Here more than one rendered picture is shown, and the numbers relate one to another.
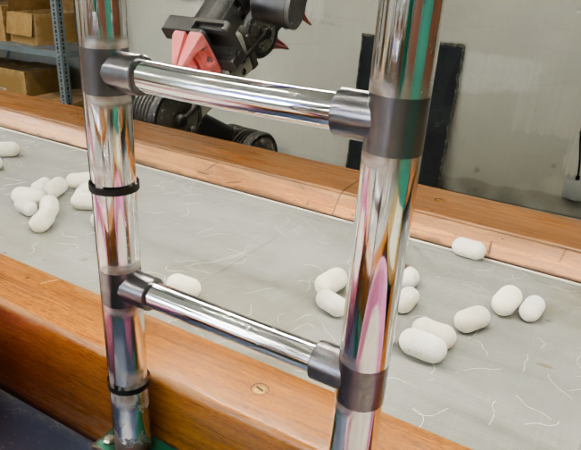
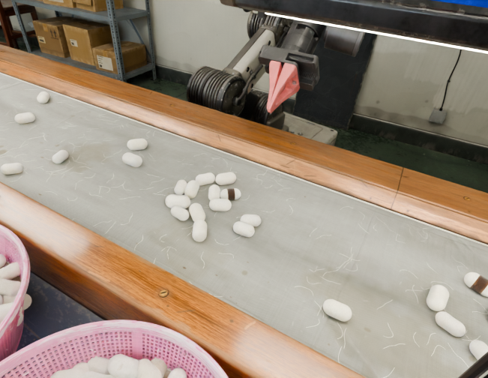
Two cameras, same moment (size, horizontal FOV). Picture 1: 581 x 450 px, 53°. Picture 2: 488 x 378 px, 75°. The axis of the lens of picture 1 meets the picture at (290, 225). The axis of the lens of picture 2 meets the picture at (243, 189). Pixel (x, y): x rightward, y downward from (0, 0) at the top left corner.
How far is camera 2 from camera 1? 33 cm
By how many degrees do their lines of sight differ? 14
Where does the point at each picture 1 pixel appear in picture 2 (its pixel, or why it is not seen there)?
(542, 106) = (426, 63)
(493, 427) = not seen: outside the picture
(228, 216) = (321, 213)
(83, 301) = (288, 352)
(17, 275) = (223, 318)
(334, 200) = (391, 197)
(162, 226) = (282, 227)
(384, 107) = not seen: outside the picture
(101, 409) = not seen: outside the picture
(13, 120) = (130, 110)
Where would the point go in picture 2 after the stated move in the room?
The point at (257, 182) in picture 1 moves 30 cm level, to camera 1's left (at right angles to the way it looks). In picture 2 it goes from (329, 178) to (160, 168)
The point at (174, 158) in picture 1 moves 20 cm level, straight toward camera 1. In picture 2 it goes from (261, 152) to (295, 224)
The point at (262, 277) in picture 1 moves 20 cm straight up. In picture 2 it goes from (378, 287) to (453, 155)
